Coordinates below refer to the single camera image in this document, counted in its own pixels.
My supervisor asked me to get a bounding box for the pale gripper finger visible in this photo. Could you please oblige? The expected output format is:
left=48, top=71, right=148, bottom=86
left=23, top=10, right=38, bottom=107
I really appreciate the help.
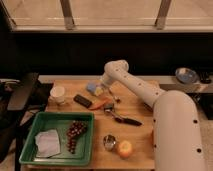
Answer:
left=94, top=86, right=104, bottom=96

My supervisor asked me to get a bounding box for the blue sponge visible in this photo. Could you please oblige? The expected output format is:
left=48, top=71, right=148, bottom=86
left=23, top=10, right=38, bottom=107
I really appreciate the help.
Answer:
left=86, top=83, right=96, bottom=94

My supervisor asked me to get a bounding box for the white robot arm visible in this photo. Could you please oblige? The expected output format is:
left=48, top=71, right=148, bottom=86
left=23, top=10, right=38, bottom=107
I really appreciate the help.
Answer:
left=100, top=60, right=207, bottom=171

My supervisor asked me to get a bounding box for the orange carrot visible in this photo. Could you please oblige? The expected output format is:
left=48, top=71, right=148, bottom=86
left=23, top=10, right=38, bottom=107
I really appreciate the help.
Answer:
left=89, top=97, right=110, bottom=110

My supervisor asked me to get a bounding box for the black rectangular block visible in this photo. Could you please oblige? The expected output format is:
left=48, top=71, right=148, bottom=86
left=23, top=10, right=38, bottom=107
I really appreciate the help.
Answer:
left=74, top=94, right=92, bottom=108

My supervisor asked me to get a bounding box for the white paper cup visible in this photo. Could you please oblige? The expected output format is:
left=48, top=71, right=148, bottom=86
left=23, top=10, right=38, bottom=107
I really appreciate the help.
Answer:
left=50, top=86, right=65, bottom=105

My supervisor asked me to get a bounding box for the bunch of dark grapes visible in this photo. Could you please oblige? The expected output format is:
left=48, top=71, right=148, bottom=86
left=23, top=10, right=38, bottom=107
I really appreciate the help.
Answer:
left=67, top=120, right=87, bottom=154

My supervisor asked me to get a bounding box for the small metal cup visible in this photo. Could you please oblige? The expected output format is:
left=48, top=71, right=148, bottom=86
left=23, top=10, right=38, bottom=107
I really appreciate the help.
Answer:
left=103, top=134, right=116, bottom=151

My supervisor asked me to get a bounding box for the yellow red apple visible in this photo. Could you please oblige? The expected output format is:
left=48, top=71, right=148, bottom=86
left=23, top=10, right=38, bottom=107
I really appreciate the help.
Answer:
left=117, top=140, right=133, bottom=158

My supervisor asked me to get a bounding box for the black chair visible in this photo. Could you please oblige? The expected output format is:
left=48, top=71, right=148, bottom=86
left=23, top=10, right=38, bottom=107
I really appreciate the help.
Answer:
left=0, top=72, right=40, bottom=171

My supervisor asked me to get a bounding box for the green plastic tray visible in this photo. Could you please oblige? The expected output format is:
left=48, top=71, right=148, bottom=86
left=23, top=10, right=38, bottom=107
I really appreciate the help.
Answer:
left=19, top=112, right=94, bottom=167

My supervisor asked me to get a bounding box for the white folded cloth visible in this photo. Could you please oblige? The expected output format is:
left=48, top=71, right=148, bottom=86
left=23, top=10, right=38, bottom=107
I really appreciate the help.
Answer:
left=35, top=129, right=60, bottom=158

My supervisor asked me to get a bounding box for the grey metal plate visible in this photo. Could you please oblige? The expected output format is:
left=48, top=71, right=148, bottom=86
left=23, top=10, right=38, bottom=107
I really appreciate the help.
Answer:
left=175, top=67, right=198, bottom=84

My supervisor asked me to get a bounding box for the black handled peeler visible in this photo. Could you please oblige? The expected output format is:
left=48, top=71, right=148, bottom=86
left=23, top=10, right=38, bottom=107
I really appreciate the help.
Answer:
left=103, top=103, right=142, bottom=126

